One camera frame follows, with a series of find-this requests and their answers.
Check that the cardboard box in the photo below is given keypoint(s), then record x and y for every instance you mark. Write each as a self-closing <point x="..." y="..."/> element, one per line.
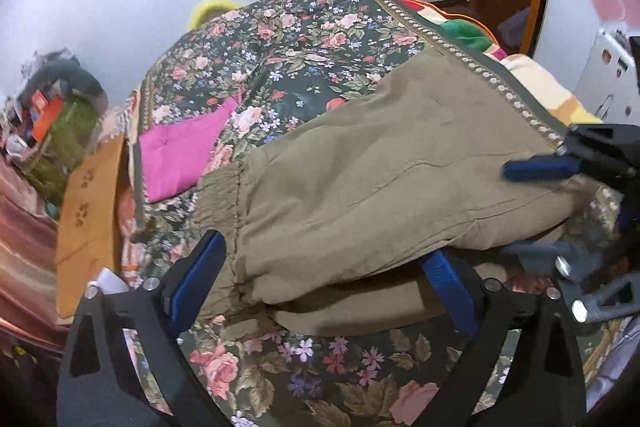
<point x="92" y="207"/>

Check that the orange box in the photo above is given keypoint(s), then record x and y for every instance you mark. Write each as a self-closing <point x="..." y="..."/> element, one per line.
<point x="45" y="114"/>

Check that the dark purple bag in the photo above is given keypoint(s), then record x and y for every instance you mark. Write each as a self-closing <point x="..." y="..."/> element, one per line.
<point x="515" y="27"/>

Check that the floral blanket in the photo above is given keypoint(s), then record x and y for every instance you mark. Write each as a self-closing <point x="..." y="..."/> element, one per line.
<point x="300" y="52"/>

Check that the yellow fluffy cushion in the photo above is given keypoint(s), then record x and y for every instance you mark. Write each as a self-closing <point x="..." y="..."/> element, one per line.
<point x="210" y="9"/>

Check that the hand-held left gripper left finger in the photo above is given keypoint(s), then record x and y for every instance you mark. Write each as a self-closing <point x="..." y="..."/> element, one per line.
<point x="195" y="279"/>

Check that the colourful striped blanket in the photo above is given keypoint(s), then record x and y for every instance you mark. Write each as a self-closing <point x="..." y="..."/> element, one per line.
<point x="467" y="32"/>

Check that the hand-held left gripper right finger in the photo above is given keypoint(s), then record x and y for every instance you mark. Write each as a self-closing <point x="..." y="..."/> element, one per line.
<point x="447" y="284"/>

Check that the olive khaki pants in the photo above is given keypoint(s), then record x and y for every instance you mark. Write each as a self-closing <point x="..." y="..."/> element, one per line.
<point x="360" y="187"/>

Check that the pink striped cloth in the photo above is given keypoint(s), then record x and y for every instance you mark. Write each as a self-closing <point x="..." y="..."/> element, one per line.
<point x="25" y="257"/>

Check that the grey cloth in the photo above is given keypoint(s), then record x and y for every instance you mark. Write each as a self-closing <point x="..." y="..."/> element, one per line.
<point x="65" y="74"/>

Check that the white paper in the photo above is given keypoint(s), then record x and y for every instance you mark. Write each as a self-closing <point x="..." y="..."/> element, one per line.
<point x="109" y="282"/>

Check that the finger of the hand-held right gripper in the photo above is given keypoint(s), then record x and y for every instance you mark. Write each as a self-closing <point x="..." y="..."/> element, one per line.
<point x="540" y="168"/>
<point x="545" y="252"/>

